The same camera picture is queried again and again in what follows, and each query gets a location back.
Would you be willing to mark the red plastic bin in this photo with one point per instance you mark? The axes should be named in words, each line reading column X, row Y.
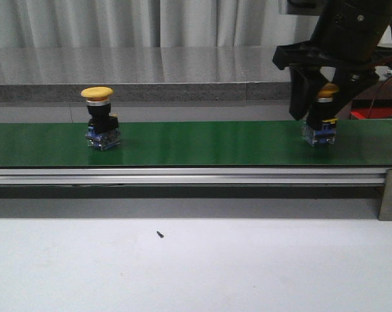
column 363, row 109

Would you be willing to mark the green conveyor belt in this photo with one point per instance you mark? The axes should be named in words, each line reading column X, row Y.
column 254, row 143

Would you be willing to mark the aluminium conveyor frame rail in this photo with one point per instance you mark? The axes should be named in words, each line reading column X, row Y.
column 193, row 176

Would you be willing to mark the grey stone shelf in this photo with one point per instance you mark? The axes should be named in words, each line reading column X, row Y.
column 58, row 74

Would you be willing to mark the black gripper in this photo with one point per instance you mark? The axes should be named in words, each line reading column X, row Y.
column 350, row 79

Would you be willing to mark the grey pleated curtain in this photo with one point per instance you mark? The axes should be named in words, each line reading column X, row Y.
column 149, row 24

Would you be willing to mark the yellow mushroom push button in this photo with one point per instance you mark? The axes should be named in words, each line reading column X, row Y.
column 103, row 128
column 317, row 130

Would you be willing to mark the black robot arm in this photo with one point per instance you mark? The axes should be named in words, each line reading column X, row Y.
column 350, row 29

